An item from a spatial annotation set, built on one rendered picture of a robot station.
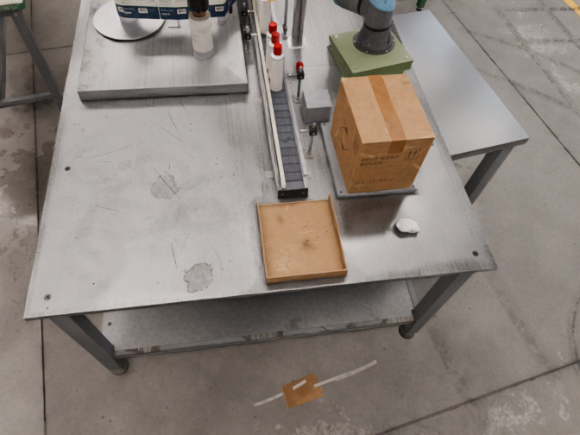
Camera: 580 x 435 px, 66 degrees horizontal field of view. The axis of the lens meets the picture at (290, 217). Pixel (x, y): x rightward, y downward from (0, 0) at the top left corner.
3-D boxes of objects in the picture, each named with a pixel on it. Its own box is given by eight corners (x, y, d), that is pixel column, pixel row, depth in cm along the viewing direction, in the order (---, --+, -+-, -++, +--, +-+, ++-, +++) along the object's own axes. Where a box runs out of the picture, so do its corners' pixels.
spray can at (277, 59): (268, 84, 183) (270, 40, 165) (281, 83, 183) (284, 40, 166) (270, 92, 180) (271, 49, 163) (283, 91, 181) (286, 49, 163)
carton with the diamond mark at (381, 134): (330, 132, 175) (340, 77, 152) (387, 127, 178) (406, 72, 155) (347, 194, 159) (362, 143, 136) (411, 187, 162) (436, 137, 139)
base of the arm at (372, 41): (353, 33, 201) (356, 12, 193) (385, 30, 202) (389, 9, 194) (361, 53, 193) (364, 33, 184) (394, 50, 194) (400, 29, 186)
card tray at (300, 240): (256, 205, 156) (256, 198, 153) (329, 199, 160) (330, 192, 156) (266, 283, 141) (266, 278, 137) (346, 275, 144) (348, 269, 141)
